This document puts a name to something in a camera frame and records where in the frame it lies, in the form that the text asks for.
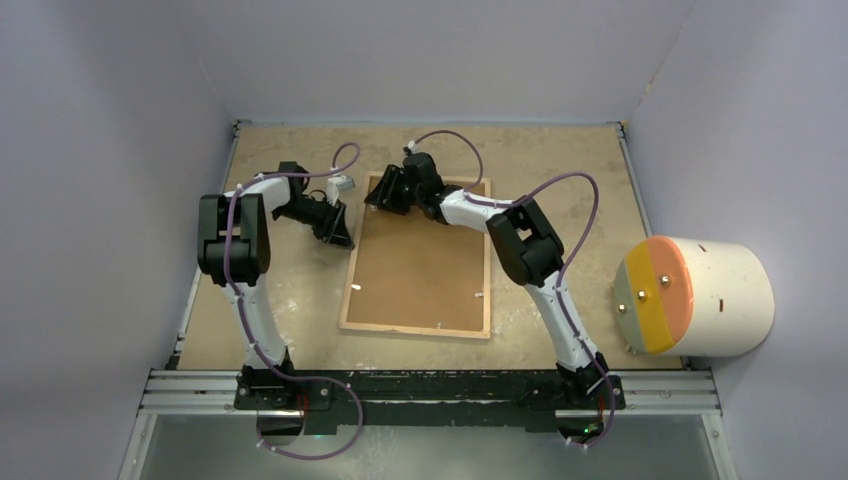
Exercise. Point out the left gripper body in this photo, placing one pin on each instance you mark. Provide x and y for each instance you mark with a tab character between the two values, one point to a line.
308	212

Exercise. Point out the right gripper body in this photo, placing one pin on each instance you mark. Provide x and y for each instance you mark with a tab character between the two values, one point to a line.
418	193

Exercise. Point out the wooden picture frame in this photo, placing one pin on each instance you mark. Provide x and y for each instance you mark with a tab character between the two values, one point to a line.
411	330

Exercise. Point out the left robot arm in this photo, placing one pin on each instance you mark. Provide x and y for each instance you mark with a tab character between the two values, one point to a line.
234	251

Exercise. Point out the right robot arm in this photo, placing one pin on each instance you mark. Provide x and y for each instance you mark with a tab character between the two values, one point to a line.
528	248

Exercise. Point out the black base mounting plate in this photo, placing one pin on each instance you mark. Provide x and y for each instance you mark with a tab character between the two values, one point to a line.
535	400

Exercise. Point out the white cylinder with orange face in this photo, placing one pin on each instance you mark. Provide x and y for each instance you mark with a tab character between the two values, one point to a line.
696	298

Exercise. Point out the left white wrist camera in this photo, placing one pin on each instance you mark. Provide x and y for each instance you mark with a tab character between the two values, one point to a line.
336	185

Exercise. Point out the aluminium rail frame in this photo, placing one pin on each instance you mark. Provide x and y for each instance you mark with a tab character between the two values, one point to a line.
651	393

